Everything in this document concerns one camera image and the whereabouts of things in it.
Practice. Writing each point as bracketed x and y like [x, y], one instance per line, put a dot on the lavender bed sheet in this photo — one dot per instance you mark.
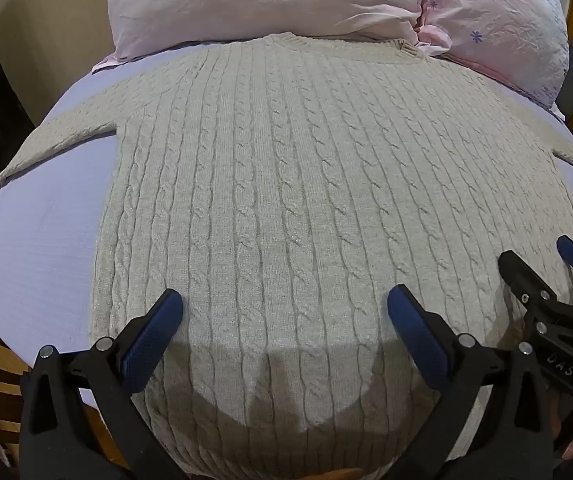
[36, 260]

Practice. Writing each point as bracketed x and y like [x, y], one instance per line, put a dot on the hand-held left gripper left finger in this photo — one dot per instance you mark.
[149, 332]

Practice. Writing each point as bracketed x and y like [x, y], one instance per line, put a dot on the pink floral pillow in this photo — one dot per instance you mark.
[246, 5]
[501, 25]

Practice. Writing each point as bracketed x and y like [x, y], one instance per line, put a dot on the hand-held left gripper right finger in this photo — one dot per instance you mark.
[416, 332]

